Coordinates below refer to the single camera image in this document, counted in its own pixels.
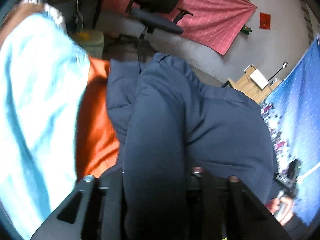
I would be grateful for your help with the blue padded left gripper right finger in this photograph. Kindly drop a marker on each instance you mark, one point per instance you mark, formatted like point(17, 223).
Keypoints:
point(225, 208)

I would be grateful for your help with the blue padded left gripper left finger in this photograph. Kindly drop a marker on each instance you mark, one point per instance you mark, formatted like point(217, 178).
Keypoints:
point(95, 209)

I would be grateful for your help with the navy blue padded jacket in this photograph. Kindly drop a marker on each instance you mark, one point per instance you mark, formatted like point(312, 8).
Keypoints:
point(167, 122)

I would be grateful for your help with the person's right hand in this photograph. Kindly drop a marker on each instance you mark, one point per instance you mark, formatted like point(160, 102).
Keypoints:
point(281, 208)

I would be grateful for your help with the blue patterned curtain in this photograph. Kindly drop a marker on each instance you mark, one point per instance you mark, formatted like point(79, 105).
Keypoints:
point(291, 113)

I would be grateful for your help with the wooden chair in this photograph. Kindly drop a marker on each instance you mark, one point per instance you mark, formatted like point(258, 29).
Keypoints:
point(249, 88)

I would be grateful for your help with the striped colourful bed sheet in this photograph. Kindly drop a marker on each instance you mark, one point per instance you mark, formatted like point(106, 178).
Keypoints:
point(54, 123)

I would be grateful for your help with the yellow-green plastic bin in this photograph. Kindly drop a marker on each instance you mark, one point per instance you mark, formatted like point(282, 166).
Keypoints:
point(92, 41)

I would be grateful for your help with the black office chair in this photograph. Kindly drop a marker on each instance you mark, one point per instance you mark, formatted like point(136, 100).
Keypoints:
point(153, 14)

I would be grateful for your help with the red paper on wall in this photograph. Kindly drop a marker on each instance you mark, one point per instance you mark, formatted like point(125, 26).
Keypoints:
point(265, 21)

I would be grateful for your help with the red checked wall cloth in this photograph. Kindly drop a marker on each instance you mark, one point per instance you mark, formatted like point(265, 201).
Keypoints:
point(215, 23)

